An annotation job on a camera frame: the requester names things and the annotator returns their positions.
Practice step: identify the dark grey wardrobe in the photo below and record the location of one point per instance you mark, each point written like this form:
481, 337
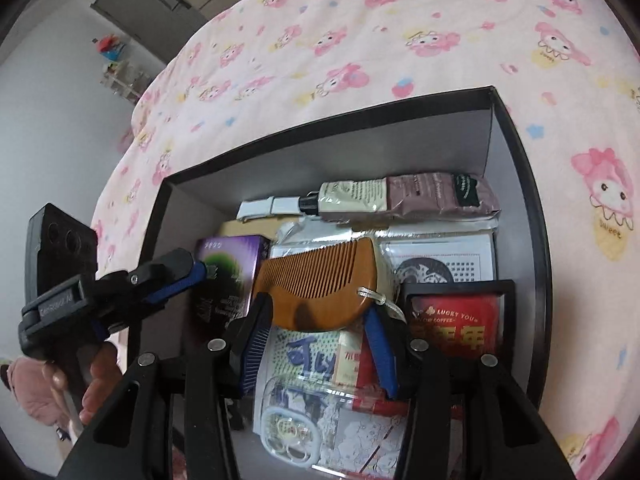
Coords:
145, 5

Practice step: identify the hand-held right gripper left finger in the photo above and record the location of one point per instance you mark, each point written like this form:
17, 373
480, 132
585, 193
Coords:
250, 355

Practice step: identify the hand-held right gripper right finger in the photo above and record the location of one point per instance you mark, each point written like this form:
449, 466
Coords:
382, 355

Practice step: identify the pink fluffy slipper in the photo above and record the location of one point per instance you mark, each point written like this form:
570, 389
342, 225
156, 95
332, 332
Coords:
32, 392

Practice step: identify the red yellow small packet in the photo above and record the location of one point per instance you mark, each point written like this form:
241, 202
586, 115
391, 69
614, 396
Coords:
355, 360

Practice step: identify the clear plastic sewing kit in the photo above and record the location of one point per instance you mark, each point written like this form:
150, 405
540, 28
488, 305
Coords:
292, 425

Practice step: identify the red packet in black frame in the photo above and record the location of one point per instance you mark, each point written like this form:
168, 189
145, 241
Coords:
455, 325

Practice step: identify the white printed card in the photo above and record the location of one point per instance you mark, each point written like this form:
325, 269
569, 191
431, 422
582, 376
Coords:
445, 260

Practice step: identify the blue printed paper sheet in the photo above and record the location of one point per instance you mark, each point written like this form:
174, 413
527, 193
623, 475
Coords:
305, 360

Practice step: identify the pink cartoon printed blanket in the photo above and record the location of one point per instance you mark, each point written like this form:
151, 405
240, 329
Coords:
375, 35

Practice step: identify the person's left hand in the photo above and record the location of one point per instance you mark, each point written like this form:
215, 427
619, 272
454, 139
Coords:
102, 375

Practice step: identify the wooden comb with tassel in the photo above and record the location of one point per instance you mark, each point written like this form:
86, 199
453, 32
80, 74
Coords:
320, 285

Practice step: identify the hand cream tube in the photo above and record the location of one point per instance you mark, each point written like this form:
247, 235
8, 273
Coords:
400, 195

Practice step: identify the black storage box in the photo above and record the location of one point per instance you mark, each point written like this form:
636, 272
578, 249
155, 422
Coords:
350, 160

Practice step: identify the silver foil bag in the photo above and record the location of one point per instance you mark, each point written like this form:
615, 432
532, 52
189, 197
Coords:
310, 237

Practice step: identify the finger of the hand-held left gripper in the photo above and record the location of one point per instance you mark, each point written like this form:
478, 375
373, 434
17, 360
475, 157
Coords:
170, 272

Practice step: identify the small shelf with toys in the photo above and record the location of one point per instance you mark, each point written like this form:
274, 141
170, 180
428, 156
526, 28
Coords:
122, 70

